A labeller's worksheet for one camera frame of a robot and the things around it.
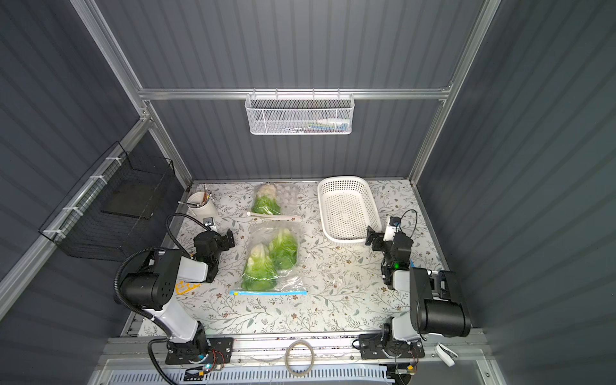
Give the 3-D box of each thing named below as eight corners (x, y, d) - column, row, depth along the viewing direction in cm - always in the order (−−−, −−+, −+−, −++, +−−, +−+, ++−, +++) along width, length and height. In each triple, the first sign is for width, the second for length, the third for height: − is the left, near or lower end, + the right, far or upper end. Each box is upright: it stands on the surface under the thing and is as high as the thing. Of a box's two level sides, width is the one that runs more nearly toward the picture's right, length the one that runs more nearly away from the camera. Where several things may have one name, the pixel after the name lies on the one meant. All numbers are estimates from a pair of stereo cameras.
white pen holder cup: (194, 225, 106) (182, 208, 97) (201, 208, 113) (190, 191, 103) (215, 225, 106) (205, 208, 97) (220, 208, 113) (211, 191, 103)
